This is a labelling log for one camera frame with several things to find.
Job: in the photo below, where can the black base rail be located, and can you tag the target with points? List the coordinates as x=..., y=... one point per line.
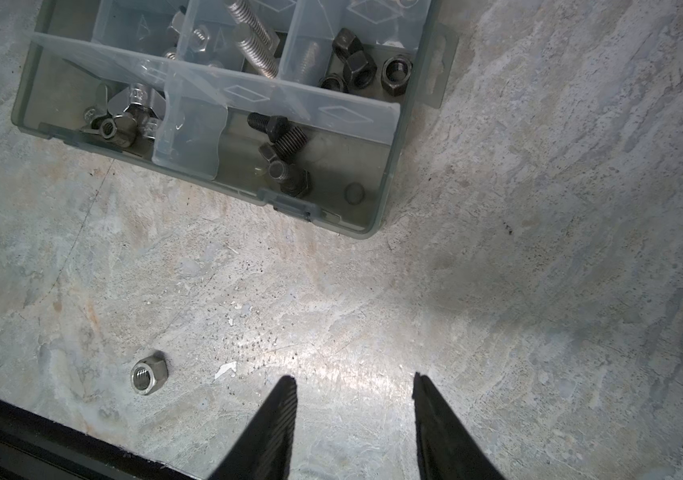
x=34, y=447

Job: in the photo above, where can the black hex nut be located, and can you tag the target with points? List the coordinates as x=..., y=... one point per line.
x=396, y=74

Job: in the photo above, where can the small black screw apart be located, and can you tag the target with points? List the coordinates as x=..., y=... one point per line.
x=273, y=126

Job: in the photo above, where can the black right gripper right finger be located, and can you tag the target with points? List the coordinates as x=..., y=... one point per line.
x=445, y=450

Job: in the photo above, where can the silver hex nut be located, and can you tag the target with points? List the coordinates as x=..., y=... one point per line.
x=200, y=36
x=149, y=374

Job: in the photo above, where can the black hex bolt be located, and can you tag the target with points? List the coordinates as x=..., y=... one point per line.
x=286, y=147
x=291, y=179

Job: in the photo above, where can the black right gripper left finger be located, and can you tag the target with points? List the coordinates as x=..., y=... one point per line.
x=264, y=449

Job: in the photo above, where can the grey transparent organizer box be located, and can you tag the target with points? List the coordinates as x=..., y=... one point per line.
x=329, y=57

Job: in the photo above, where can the silver hex bolt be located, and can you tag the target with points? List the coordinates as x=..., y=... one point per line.
x=242, y=12
x=254, y=51

